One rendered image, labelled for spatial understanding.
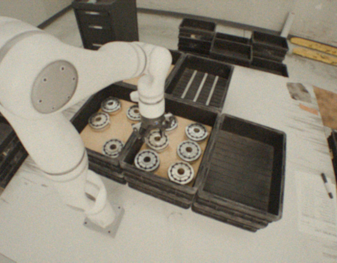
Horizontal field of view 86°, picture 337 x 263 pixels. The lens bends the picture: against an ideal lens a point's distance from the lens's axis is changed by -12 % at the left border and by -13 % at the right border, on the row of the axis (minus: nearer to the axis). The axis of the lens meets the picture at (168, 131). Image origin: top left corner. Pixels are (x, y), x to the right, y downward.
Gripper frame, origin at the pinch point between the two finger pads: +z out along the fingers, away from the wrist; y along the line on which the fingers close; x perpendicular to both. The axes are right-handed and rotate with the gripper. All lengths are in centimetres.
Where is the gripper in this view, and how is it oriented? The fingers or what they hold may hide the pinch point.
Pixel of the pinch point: (153, 136)
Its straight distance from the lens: 72.7
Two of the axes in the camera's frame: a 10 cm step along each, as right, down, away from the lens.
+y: 9.2, -3.0, 2.6
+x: -4.0, -7.4, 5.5
